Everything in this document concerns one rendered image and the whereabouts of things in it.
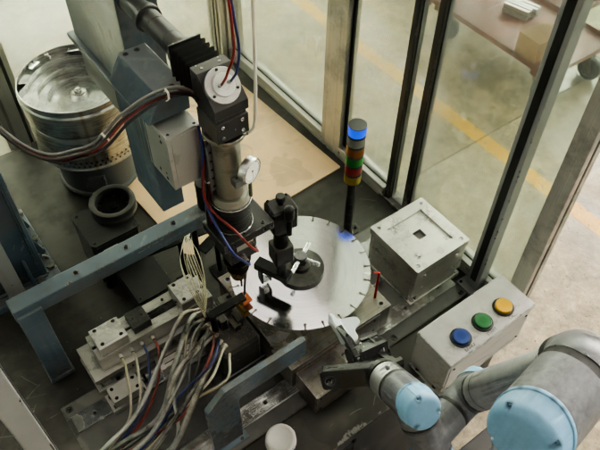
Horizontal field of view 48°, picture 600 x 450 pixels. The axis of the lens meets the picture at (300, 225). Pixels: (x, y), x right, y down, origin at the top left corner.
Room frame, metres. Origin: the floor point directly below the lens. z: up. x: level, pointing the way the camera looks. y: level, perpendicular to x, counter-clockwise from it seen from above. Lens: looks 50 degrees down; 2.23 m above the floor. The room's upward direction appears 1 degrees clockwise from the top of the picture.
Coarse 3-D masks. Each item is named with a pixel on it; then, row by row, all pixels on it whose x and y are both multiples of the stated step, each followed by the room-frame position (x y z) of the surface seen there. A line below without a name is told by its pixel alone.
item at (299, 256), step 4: (308, 244) 0.97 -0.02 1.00; (304, 248) 0.96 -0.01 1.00; (296, 252) 0.95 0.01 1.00; (300, 252) 0.95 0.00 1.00; (304, 252) 0.95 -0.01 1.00; (296, 256) 0.93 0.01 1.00; (300, 256) 0.93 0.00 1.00; (304, 256) 0.93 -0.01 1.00; (296, 260) 0.93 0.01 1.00; (300, 260) 0.92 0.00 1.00; (304, 260) 0.93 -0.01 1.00; (308, 260) 0.93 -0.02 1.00; (312, 260) 0.93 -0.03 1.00; (296, 264) 0.91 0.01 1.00; (300, 264) 0.92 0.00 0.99; (304, 264) 0.93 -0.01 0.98; (316, 264) 0.92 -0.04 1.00; (320, 264) 0.92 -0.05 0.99; (292, 268) 0.90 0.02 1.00; (296, 268) 0.91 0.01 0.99; (292, 272) 0.89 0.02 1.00
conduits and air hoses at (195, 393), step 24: (192, 312) 0.84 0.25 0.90; (192, 336) 0.77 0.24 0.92; (216, 336) 0.79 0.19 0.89; (216, 360) 0.73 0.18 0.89; (168, 384) 0.67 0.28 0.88; (192, 384) 0.67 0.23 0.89; (144, 408) 0.66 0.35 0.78; (168, 408) 0.62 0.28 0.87; (192, 408) 0.61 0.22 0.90; (120, 432) 0.60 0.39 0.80; (144, 432) 0.60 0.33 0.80; (168, 432) 0.58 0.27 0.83
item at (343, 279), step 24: (264, 240) 1.02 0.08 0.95; (312, 240) 1.02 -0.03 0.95; (336, 240) 1.03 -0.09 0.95; (336, 264) 0.95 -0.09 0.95; (360, 264) 0.95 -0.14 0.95; (240, 288) 0.88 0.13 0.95; (264, 288) 0.88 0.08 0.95; (288, 288) 0.88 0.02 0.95; (312, 288) 0.88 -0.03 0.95; (336, 288) 0.88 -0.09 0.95; (360, 288) 0.89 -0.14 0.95; (264, 312) 0.82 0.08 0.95; (288, 312) 0.82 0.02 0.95; (312, 312) 0.82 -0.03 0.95; (336, 312) 0.82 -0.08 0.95
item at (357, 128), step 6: (354, 120) 1.23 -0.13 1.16; (360, 120) 1.23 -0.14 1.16; (348, 126) 1.21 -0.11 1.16; (354, 126) 1.21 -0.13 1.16; (360, 126) 1.21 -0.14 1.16; (366, 126) 1.21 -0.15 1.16; (348, 132) 1.21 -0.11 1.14; (354, 132) 1.19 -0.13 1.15; (360, 132) 1.19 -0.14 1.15; (354, 138) 1.19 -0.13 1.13; (360, 138) 1.19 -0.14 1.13
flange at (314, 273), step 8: (296, 248) 0.99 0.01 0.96; (312, 256) 0.97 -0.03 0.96; (320, 256) 0.97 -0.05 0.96; (288, 264) 0.94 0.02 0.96; (312, 264) 0.94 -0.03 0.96; (296, 272) 0.92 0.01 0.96; (304, 272) 0.92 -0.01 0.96; (312, 272) 0.92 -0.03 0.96; (320, 272) 0.92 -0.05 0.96; (296, 280) 0.90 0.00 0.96; (304, 280) 0.90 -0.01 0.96; (312, 280) 0.90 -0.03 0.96
